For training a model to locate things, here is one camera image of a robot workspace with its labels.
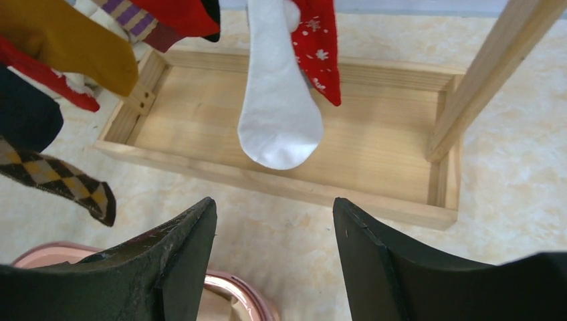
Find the red patterned sock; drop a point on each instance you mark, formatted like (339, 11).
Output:
(315, 43)

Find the plain red sock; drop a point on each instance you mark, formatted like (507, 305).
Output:
(189, 18)

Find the mustard yellow sock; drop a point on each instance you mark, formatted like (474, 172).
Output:
(61, 37)

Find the pink plastic laundry basket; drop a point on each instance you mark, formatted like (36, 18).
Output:
(224, 296)

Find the red white dark sock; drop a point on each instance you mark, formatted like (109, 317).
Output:
(39, 73)

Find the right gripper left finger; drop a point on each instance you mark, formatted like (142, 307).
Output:
(157, 275)

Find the dark navy sock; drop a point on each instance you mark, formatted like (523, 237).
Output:
(30, 119)

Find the beige purple striped sock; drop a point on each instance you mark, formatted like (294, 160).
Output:
(129, 22)

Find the brown yellow argyle sock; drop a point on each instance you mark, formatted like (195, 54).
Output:
(57, 177)

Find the wooden hanger rack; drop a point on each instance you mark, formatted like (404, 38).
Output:
(394, 147)

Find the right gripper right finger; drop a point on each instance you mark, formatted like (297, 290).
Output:
(389, 275)

